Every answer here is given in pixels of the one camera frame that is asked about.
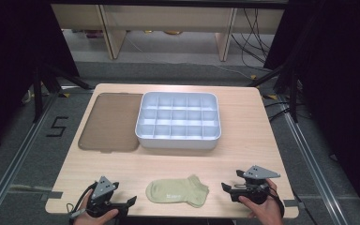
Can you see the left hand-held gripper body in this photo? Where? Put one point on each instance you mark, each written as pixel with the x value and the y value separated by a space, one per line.
pixel 103 187

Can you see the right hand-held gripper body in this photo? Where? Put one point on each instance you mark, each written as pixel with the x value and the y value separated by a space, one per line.
pixel 259 171

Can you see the light green sock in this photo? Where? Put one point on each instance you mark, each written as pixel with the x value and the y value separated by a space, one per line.
pixel 175 190

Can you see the person's left hand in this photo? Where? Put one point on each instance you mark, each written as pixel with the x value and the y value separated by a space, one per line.
pixel 87 220

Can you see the person's right hand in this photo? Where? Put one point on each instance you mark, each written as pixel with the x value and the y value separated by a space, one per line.
pixel 267 212

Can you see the grey tape strip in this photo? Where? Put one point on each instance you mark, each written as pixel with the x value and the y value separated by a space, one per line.
pixel 51 195
pixel 293 203

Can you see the brown translucent lid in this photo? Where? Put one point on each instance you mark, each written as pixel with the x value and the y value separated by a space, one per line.
pixel 111 123

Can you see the white divided storage box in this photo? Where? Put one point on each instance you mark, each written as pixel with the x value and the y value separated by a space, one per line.
pixel 178 120

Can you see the black metal stand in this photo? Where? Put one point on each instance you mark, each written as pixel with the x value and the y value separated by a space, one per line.
pixel 38 93
pixel 293 93

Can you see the black curtain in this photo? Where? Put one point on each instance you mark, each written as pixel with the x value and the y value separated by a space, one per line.
pixel 12 62
pixel 340 78

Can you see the beige wooden desk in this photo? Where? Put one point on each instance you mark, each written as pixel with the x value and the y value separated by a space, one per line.
pixel 168 17

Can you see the aluminium floor rail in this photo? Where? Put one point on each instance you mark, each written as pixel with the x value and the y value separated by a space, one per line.
pixel 312 165
pixel 15 162

